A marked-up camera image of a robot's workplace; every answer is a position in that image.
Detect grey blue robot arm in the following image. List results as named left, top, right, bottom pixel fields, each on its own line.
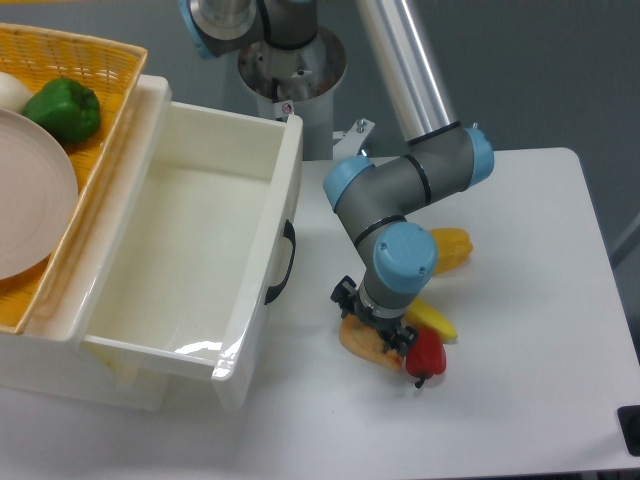
left=180, top=1, right=494, bottom=355

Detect triangle bread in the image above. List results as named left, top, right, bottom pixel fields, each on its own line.
left=339, top=314, right=403, bottom=371

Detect black object at table edge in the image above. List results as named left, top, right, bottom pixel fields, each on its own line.
left=617, top=405, right=640, bottom=457

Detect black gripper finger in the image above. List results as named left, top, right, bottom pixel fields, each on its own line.
left=330, top=275, right=358, bottom=318
left=380, top=325, right=418, bottom=358

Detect white onion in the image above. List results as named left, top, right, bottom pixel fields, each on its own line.
left=0, top=72, right=33, bottom=114

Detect pink plate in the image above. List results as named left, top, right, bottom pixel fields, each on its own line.
left=1, top=110, right=78, bottom=279

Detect yellow banana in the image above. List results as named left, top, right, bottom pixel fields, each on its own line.
left=404, top=298, right=458, bottom=344

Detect red bell pepper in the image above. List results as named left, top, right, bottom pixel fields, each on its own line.
left=405, top=328, right=447, bottom=389

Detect yellow woven basket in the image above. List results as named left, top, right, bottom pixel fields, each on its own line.
left=1, top=23, right=147, bottom=335

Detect green bell pepper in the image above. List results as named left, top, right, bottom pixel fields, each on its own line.
left=22, top=78, right=101, bottom=145

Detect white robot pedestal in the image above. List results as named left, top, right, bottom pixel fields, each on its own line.
left=238, top=27, right=375, bottom=161

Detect black drawer handle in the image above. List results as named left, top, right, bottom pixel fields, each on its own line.
left=264, top=219, right=297, bottom=305

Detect yellow bell pepper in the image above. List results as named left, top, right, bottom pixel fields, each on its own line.
left=430, top=228, right=473, bottom=275

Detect white drawer cabinet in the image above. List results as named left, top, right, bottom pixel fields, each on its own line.
left=0, top=74, right=271, bottom=412

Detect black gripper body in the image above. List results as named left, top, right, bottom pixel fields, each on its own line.
left=354, top=289, right=408, bottom=340

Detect white plastic drawer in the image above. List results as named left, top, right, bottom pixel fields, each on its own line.
left=85, top=102, right=302, bottom=383

